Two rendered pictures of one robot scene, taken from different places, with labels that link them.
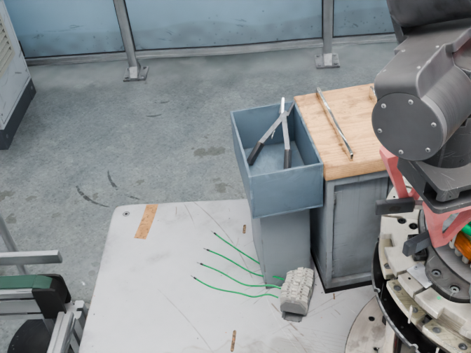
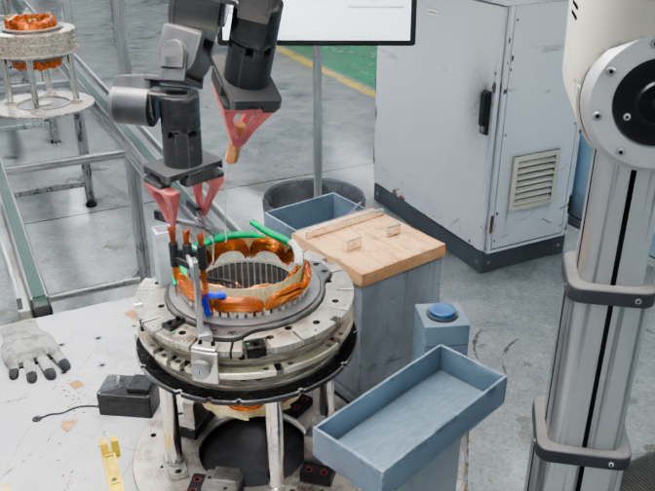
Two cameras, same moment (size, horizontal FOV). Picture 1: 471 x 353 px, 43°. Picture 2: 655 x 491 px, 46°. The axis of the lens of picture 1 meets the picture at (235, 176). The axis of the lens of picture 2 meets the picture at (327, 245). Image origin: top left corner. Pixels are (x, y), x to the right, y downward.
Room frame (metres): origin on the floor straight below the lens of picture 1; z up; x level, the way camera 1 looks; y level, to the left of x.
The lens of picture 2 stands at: (0.02, -1.22, 1.65)
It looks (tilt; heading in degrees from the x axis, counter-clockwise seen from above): 26 degrees down; 58
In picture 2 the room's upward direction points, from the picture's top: straight up
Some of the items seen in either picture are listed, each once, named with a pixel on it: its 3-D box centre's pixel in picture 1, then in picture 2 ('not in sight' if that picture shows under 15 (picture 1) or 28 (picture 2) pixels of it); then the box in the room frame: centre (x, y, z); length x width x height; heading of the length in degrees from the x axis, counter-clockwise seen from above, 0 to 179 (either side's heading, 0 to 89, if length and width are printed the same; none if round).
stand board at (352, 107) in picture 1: (371, 125); (367, 244); (0.74, -0.22, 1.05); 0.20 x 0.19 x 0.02; 95
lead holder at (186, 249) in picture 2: not in sight; (188, 255); (0.34, -0.38, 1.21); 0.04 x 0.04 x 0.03; 87
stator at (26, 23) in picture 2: not in sight; (33, 41); (0.67, 1.96, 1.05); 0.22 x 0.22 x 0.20
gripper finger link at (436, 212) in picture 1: (441, 202); (176, 197); (0.40, -0.19, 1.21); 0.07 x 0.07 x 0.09; 13
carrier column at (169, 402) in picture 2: not in sight; (170, 412); (0.32, -0.29, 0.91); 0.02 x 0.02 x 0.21
